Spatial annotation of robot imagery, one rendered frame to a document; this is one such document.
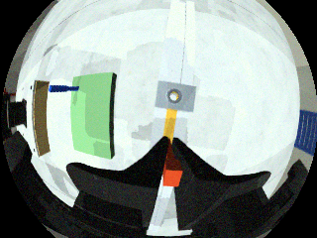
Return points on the blue pin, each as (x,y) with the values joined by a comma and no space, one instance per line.
(62,88)

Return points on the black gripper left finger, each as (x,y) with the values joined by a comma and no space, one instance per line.
(136,186)

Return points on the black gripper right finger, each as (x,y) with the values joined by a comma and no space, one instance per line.
(201,187)

